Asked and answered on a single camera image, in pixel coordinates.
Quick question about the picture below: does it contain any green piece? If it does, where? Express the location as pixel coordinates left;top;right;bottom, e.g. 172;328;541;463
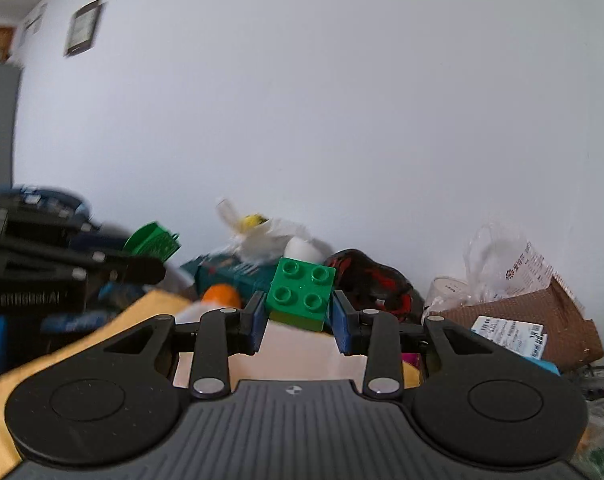
123;222;180;262

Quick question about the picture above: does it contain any green square brick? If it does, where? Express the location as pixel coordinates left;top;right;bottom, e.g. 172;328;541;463
266;258;335;332

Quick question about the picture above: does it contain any orange fruit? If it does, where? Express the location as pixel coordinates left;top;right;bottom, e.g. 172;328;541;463
201;284;242;309

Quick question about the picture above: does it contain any red black helmet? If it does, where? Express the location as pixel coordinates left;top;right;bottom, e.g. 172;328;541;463
325;249;424;324

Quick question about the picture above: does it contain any green book box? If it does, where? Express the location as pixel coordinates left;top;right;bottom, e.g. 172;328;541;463
180;254;277;304

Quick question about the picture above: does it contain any white plastic bin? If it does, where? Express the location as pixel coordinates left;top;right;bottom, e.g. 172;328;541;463
170;299;423;391

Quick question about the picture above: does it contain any white plastic bag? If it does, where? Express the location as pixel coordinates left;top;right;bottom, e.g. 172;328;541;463
216;198;311;266

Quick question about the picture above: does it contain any white round ball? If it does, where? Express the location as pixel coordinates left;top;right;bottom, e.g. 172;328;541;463
283;236;334;264

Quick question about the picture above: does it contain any yellow cloth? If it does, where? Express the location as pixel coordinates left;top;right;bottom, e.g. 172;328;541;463
0;290;192;479

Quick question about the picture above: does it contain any wall picture frame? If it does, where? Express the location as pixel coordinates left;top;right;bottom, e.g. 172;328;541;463
64;0;104;56

